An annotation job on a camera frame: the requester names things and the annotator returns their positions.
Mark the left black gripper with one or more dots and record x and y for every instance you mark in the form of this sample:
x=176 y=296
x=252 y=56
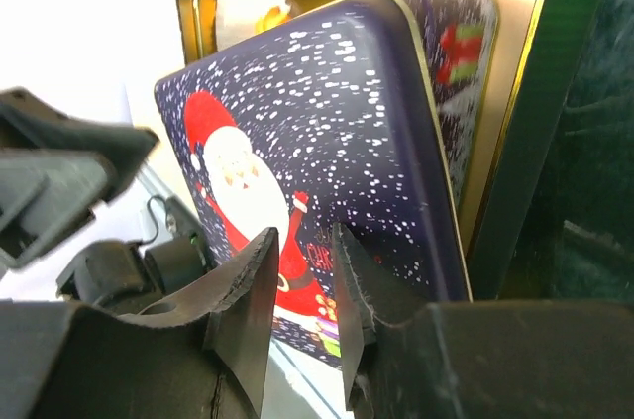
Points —
x=47 y=196

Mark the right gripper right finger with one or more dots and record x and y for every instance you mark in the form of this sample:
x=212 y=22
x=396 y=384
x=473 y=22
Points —
x=405 y=357

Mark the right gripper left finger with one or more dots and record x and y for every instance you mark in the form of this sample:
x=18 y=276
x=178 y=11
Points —
x=201 y=352

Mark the gold tin lid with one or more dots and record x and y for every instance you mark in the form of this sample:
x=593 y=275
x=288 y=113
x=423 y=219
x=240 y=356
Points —
x=329 y=118

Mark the orange fish cookie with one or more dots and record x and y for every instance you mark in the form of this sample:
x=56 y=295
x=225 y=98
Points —
x=274 y=17

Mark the gold cookie tin box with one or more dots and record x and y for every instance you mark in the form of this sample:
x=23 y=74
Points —
x=458 y=36

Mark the black tray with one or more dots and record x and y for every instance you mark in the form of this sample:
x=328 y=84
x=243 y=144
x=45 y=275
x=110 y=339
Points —
x=558 y=217

